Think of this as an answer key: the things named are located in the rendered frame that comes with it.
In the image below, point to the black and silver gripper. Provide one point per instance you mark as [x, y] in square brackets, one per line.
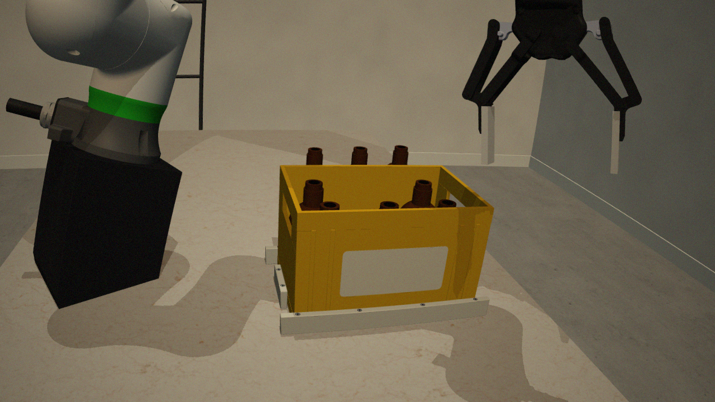
[547, 29]

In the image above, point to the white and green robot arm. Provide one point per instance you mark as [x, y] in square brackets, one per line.
[135, 48]

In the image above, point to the yellow bottle crate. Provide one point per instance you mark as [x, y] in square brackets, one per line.
[363, 257]

